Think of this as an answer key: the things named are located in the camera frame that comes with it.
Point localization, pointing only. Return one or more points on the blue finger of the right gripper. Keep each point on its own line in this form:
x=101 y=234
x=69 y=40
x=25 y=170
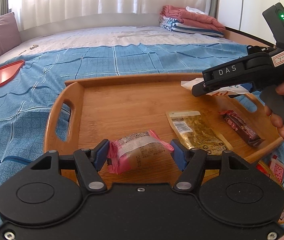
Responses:
x=207 y=86

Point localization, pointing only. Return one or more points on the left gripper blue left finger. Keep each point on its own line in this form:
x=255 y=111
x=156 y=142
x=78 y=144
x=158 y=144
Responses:
x=98 y=155

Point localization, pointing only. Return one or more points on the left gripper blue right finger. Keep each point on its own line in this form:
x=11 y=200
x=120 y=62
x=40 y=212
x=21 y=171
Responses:
x=180 y=155

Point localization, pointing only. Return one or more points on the pink cake packet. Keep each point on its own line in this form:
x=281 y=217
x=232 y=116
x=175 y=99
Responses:
x=135 y=150

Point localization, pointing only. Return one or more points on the white snack packet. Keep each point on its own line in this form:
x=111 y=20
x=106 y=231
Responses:
x=231 y=91

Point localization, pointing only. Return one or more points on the small red square packet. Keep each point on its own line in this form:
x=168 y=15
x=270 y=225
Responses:
x=277 y=168

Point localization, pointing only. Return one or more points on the red snack bag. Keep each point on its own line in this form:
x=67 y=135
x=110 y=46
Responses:
x=263 y=168

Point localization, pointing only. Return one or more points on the gold snack packet in tray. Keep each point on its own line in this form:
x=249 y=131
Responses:
x=193 y=132

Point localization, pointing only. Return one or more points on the wooden serving tray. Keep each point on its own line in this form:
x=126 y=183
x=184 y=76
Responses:
x=90 y=110

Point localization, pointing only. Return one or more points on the dark red chocolate bar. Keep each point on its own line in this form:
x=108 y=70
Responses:
x=235 y=121

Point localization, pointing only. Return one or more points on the folded red and striped blankets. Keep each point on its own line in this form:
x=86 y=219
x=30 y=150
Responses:
x=181 y=20

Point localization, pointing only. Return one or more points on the blue checked bed sheet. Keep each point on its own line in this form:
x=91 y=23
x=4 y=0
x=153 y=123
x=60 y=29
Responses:
x=25 y=102

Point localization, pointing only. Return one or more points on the red plastic tray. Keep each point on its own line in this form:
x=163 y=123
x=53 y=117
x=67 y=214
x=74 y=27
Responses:
x=9 y=71

